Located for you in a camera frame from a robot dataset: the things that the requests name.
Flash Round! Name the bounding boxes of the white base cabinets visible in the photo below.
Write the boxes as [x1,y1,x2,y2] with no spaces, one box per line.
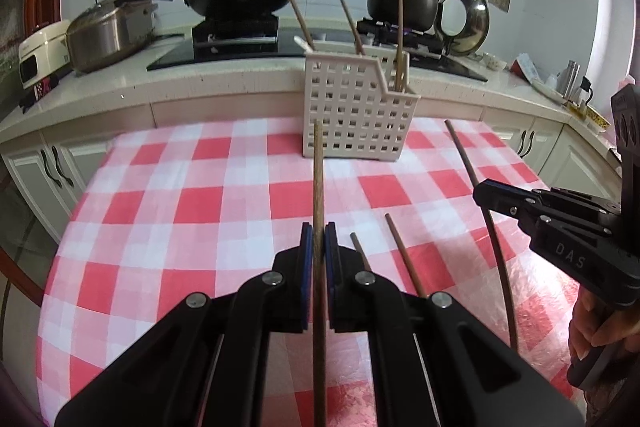
[0,102,626,253]

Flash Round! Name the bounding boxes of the white rice cooker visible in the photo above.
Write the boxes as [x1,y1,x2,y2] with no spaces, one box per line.
[19,19,71,90]

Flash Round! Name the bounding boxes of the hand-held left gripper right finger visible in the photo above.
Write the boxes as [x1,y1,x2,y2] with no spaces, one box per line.
[324,222,586,427]

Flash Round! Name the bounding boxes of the white plate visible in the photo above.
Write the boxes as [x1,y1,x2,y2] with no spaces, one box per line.
[530,79,568,102]

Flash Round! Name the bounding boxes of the stainless steel bottle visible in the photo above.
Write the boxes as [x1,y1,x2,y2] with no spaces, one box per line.
[556,60,582,98]

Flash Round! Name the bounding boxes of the person's right hand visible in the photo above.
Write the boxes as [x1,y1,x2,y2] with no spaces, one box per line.
[569,289,616,365]

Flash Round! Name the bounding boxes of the small white cup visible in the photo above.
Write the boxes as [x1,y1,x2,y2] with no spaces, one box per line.
[475,52,505,72]

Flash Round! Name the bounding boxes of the stainless steel pot lid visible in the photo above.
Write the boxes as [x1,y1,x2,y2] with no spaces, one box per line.
[440,0,490,58]

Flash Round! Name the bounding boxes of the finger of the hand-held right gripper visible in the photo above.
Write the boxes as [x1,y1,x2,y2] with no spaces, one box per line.
[482,178,621,212]
[472,181,556,233]

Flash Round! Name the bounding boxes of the brown wooden chopstick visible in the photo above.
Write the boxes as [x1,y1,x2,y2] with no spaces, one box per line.
[282,0,316,50]
[334,0,366,56]
[384,213,428,299]
[350,232,373,273]
[444,119,519,349]
[312,121,328,427]
[395,0,408,92]

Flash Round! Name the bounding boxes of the red white package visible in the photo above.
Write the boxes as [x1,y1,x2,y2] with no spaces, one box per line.
[510,53,540,84]

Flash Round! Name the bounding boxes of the light stone countertop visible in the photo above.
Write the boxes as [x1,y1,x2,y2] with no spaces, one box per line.
[0,29,623,162]

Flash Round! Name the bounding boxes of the stainless steel pressure cooker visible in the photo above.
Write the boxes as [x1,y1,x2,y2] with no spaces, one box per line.
[65,0,177,74]

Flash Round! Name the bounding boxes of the pink and black object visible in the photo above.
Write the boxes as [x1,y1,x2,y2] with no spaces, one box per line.
[31,76,59,102]

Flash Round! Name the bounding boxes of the white perforated plastic basket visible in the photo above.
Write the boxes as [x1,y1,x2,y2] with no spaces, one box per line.
[302,49,418,162]

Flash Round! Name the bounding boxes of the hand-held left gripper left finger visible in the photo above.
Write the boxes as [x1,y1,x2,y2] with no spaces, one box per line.
[55,222,313,427]

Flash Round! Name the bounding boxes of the black gas stove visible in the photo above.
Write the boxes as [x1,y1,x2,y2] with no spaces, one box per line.
[146,19,488,82]

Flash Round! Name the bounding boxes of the red white checkered tablecloth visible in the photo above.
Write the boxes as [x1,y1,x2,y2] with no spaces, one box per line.
[37,116,588,427]

